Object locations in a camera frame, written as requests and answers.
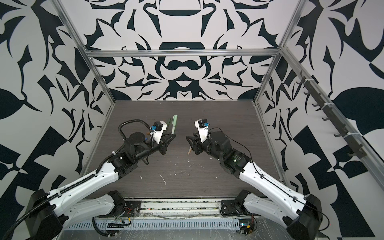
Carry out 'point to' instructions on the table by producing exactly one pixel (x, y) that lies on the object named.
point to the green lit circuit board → (245, 224)
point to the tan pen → (189, 150)
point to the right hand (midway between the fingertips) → (190, 134)
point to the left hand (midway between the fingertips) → (174, 131)
